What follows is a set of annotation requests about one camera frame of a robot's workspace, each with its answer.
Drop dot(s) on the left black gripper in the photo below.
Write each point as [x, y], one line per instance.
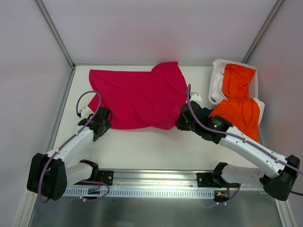
[104, 118]

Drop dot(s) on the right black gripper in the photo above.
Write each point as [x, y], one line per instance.
[183, 117]

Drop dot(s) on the magenta t shirt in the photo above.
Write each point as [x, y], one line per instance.
[140, 99]

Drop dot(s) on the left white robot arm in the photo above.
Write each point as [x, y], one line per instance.
[49, 174]

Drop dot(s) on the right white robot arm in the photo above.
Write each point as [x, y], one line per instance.
[273, 172]

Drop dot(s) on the white laundry basket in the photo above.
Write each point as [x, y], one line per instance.
[253, 82]

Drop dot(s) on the white t shirt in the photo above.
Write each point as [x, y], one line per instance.
[219, 80]

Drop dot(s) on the orange t shirt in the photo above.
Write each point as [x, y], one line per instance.
[238, 108]

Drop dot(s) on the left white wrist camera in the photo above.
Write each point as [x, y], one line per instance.
[85, 110]

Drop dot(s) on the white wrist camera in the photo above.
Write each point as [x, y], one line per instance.
[195, 97]
[85, 110]

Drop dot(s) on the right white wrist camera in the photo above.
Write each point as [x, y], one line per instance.
[195, 97]

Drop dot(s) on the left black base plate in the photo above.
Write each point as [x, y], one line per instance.
[104, 177]

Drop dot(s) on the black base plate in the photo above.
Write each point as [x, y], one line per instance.
[104, 177]
[212, 179]

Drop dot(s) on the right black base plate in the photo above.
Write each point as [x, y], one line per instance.
[212, 179]

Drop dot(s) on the aluminium mounting rail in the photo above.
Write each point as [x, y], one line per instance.
[154, 177]

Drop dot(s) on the white slotted cable duct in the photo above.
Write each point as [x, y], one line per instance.
[139, 193]

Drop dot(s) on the left aluminium frame post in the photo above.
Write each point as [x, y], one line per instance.
[52, 27]

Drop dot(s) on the aluminium frame post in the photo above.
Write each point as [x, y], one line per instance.
[266, 24]
[52, 27]

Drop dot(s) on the right aluminium frame post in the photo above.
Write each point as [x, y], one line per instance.
[266, 24]

